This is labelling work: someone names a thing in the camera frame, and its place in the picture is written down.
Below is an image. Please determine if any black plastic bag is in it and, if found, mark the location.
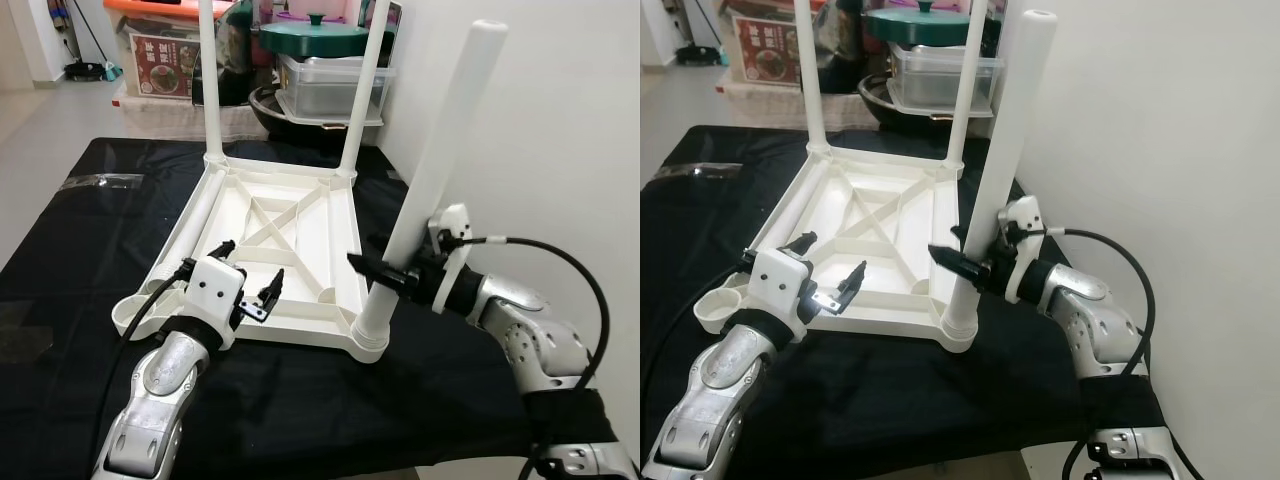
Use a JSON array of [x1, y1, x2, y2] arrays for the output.
[[220, 0, 271, 106], [820, 0, 866, 96]]

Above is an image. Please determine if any clear tape strip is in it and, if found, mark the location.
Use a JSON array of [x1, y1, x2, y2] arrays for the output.
[[655, 163, 743, 181], [62, 173, 146, 191]]

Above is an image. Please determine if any green pot lid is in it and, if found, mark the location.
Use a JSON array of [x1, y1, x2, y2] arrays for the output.
[[258, 12, 371, 58], [865, 3, 971, 48]]

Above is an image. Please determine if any long handle mop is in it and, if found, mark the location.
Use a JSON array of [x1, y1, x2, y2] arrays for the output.
[[65, 0, 123, 81], [672, 0, 726, 66]]

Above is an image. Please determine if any orange lid storage box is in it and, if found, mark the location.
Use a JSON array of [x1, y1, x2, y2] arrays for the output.
[[105, 0, 236, 101], [725, 0, 801, 86]]

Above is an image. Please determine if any white plastic table top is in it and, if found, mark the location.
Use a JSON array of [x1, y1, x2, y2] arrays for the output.
[[697, 143, 979, 353], [112, 158, 391, 363]]

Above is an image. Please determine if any black wok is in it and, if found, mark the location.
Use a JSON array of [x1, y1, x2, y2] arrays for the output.
[[248, 85, 351, 141], [858, 75, 951, 126]]

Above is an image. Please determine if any black tablecloth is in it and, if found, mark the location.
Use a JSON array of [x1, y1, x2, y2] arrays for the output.
[[0, 135, 616, 480], [640, 125, 1171, 471]]

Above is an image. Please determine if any beige cloth covered bench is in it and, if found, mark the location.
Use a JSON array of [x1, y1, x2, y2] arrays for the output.
[[720, 75, 871, 126], [112, 85, 266, 141]]

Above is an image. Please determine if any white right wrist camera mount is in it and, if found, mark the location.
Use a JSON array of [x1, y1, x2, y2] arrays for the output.
[[1000, 195, 1051, 303], [428, 203, 476, 311]]

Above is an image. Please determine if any clear plastic container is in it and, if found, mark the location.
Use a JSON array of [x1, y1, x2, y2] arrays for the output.
[[275, 52, 391, 126], [885, 42, 1006, 116]]

